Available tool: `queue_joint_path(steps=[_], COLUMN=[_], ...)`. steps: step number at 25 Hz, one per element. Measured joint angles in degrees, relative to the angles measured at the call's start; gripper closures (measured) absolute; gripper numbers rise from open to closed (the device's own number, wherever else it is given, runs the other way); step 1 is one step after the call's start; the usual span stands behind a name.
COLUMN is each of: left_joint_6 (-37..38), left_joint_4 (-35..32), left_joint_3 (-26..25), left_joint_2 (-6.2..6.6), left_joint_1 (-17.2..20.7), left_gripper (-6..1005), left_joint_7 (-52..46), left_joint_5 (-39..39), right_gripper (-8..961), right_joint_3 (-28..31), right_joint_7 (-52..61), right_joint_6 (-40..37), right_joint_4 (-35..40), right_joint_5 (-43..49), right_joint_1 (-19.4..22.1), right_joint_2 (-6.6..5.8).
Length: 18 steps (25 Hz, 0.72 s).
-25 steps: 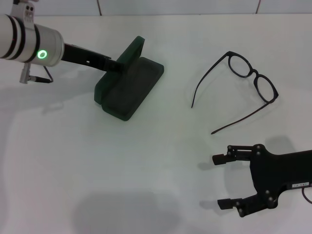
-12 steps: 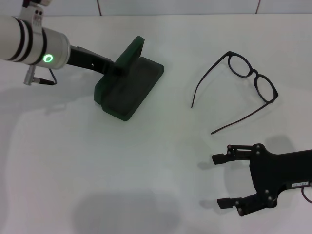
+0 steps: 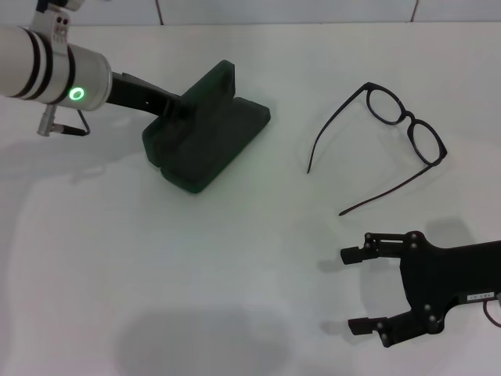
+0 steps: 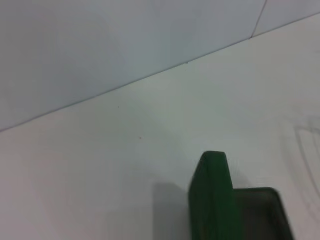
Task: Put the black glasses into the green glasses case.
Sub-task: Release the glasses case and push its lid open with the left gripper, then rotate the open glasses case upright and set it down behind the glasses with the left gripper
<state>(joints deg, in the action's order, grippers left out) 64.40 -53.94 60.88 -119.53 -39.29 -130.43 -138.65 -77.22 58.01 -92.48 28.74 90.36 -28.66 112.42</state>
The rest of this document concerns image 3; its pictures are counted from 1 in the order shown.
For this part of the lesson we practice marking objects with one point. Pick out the green glasses case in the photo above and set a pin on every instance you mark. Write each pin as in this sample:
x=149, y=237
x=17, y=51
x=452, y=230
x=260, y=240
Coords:
x=219, y=133

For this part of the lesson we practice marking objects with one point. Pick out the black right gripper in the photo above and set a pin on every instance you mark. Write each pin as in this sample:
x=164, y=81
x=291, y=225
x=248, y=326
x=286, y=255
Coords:
x=450, y=274

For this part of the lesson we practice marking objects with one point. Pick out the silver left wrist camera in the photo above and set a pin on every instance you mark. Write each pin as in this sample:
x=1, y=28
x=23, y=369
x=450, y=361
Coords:
x=72, y=4

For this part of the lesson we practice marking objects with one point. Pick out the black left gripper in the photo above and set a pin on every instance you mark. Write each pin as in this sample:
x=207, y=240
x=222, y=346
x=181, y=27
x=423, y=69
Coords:
x=137, y=92

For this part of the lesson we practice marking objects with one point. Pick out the black glasses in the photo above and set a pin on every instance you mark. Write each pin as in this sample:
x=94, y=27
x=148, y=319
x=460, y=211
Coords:
x=409, y=116

